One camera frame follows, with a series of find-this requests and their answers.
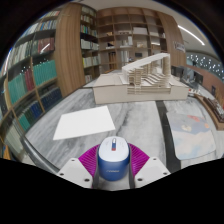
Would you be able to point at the pale wooden architectural model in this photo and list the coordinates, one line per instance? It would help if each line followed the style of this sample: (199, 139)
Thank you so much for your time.
(140, 86)

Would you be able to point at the group of small ceiling lights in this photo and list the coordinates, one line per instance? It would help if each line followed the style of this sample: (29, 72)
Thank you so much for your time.
(205, 61)

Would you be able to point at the white wall sign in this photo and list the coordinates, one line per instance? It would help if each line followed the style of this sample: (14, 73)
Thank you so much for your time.
(179, 46)

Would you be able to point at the long ceiling light strip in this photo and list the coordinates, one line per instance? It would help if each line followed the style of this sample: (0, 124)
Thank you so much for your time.
(191, 35)

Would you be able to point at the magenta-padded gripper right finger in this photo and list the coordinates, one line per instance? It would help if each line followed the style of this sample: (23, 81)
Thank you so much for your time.
(151, 170)

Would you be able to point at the low wooden display shelf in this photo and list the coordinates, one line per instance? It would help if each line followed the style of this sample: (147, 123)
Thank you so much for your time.
(213, 110)

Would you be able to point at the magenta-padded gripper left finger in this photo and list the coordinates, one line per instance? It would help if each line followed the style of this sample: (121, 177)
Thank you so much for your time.
(76, 170)

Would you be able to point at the wide wooden shelf unit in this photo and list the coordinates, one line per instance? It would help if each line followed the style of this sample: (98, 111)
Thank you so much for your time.
(133, 36)

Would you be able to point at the blue and white computer mouse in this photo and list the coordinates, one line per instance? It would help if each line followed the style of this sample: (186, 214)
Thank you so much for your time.
(113, 156)

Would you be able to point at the white rectangular mouse pad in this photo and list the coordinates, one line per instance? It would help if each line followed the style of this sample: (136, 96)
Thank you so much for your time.
(85, 122)

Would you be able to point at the narrow wooden bookshelf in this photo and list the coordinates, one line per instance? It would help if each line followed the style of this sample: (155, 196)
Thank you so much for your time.
(88, 43)

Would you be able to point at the tall bookshelf with colourful books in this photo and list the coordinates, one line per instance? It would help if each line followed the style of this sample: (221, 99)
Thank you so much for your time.
(30, 76)

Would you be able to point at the pastel printed mouse pad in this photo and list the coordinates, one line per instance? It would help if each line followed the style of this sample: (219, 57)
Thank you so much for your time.
(191, 136)

